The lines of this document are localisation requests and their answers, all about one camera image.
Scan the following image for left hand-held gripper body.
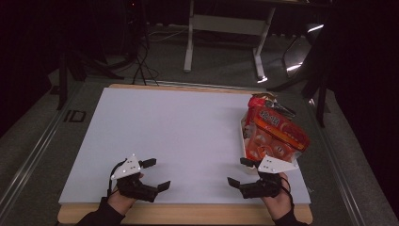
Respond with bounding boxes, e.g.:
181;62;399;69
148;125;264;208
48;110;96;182
109;153;160;203

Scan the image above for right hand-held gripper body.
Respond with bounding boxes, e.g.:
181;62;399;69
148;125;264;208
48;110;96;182
239;154;299;200

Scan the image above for clear orange snack packet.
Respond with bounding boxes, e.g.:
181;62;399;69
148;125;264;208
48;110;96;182
244;123;303;163

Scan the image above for white divided food container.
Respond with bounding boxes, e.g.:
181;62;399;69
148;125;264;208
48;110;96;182
239;109;303;176

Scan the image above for red orange sauce packet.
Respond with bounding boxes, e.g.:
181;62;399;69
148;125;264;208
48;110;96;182
251;105;311;153

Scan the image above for red and black packet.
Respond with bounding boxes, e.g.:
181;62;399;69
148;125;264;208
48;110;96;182
248;95;296;120

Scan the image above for gold foil packet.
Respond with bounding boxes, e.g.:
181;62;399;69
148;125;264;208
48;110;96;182
251;91;278;102

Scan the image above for person's left hand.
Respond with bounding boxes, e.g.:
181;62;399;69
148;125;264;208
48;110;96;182
107;187;140;217

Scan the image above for person's right hand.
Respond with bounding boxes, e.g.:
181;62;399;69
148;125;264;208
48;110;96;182
262;173;294;221

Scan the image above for black stand legs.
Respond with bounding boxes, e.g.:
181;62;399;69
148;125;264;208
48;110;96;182
56;43;126;111

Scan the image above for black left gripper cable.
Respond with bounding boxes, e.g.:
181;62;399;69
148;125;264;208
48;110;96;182
107;159;127;200

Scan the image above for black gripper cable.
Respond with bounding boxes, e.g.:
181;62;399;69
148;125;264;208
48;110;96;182
107;159;127;200
279;176;295;209

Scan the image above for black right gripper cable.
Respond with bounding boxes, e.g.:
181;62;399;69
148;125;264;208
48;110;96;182
279;176;295;209

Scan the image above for metal floor rail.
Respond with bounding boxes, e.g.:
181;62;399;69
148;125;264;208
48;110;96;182
308;99;369;226
0;82;83;215

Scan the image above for black floor cables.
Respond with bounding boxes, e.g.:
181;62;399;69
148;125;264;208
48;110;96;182
131;31;160;87

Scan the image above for white floor cables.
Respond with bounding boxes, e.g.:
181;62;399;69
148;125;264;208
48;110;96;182
147;27;189;43

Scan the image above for white desk frame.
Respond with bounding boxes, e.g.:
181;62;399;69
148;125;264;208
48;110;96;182
183;0;278;80

